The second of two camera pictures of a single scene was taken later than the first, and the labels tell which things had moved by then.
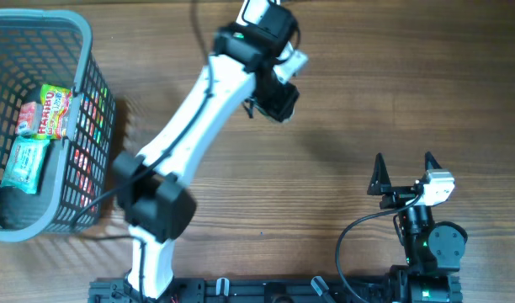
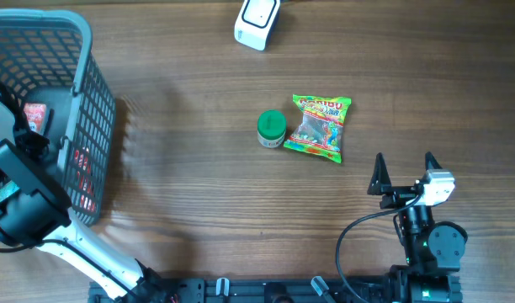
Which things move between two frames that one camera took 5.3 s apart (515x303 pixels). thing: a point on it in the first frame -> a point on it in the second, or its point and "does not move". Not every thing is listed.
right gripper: x=380 y=184 does not move
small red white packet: x=29 y=118 does not move
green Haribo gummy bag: x=55 y=103 -> x=320 y=130
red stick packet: x=84 y=178 does not move
